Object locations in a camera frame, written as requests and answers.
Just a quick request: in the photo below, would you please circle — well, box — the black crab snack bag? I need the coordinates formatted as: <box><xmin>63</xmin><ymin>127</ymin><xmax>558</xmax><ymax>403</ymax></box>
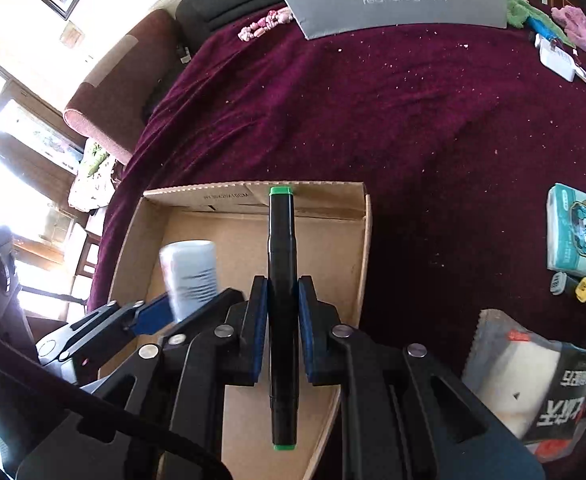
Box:
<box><xmin>462</xmin><ymin>309</ymin><xmax>586</xmax><ymax>463</ymax></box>

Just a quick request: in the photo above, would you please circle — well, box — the black braided cable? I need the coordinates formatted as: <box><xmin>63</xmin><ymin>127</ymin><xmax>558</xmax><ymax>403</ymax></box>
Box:
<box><xmin>0</xmin><ymin>318</ymin><xmax>235</xmax><ymax>480</ymax></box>

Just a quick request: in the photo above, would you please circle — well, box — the maroon armchair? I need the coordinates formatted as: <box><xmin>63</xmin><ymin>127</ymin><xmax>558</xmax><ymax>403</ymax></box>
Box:
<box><xmin>63</xmin><ymin>9</ymin><xmax>179</xmax><ymax>165</ymax></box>

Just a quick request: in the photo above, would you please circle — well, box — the floral bedding pile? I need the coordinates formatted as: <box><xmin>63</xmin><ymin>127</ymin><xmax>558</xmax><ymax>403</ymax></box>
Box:
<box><xmin>68</xmin><ymin>139</ymin><xmax>118</xmax><ymax>212</ymax></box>

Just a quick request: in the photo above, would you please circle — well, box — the pink plush toy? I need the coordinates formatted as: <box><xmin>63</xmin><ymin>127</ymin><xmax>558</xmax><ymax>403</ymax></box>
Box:
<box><xmin>551</xmin><ymin>6</ymin><xmax>586</xmax><ymax>52</ymax></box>

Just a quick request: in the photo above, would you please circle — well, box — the grey capped black marker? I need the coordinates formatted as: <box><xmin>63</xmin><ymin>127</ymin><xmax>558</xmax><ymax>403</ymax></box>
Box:
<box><xmin>550</xmin><ymin>272</ymin><xmax>567</xmax><ymax>296</ymax></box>

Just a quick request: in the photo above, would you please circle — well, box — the pink foil sachet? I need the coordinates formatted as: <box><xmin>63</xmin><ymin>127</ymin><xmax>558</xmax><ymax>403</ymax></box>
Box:
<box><xmin>573</xmin><ymin>49</ymin><xmax>586</xmax><ymax>84</ymax></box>

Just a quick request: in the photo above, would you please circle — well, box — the teal tissue pack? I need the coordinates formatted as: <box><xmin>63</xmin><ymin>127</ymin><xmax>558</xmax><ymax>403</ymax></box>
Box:
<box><xmin>547</xmin><ymin>183</ymin><xmax>586</xmax><ymax>278</ymax></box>

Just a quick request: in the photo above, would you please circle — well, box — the maroon bed cover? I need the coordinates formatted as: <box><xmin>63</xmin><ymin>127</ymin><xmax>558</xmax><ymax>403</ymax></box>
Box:
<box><xmin>90</xmin><ymin>24</ymin><xmax>586</xmax><ymax>372</ymax></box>

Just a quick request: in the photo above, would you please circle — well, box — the white spray bottle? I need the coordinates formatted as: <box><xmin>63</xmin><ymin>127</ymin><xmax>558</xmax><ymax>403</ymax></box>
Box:
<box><xmin>159</xmin><ymin>240</ymin><xmax>218</xmax><ymax>322</ymax></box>

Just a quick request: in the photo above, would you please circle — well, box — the green capped black marker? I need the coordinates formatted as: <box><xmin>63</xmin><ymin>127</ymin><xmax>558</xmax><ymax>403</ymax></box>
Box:
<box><xmin>267</xmin><ymin>185</ymin><xmax>299</xmax><ymax>451</ymax></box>

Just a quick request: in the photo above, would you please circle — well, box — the white usb charger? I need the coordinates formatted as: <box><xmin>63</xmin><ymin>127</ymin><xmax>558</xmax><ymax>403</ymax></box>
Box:
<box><xmin>534</xmin><ymin>34</ymin><xmax>576</xmax><ymax>82</ymax></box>

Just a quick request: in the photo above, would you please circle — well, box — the green cloth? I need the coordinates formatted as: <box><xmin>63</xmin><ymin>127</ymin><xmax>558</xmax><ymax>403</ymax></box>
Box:
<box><xmin>506</xmin><ymin>0</ymin><xmax>575</xmax><ymax>48</ymax></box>

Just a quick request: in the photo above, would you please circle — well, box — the black sofa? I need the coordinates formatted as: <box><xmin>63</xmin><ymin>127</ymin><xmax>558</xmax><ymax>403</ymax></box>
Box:
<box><xmin>176</xmin><ymin>0</ymin><xmax>283</xmax><ymax>54</ymax></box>

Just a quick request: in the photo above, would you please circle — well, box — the cardboard tray box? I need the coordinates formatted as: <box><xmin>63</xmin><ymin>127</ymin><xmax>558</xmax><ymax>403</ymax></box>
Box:
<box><xmin>109</xmin><ymin>181</ymin><xmax>371</xmax><ymax>479</ymax></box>

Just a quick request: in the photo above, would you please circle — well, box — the pink beaded string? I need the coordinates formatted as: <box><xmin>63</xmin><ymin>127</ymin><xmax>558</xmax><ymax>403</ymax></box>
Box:
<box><xmin>236</xmin><ymin>6</ymin><xmax>295</xmax><ymax>44</ymax></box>

